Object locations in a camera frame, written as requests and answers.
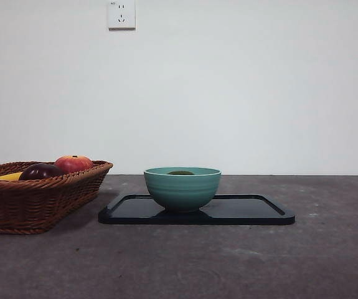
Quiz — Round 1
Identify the teal ceramic bowl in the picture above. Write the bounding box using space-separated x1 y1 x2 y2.
143 166 223 214

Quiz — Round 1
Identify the yellow banana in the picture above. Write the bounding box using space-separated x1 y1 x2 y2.
0 171 24 182

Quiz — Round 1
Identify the brown wicker basket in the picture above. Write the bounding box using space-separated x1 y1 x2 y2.
0 160 114 235

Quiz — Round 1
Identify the dark purple plum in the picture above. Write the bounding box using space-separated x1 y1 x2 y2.
19 163 65 181

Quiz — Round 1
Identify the dark rectangular tray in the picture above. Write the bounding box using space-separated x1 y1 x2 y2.
98 194 296 226

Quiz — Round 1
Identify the red yellow apple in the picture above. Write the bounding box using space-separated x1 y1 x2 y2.
54 154 94 174

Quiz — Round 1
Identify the white wall socket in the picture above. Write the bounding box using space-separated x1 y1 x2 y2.
108 0 136 31

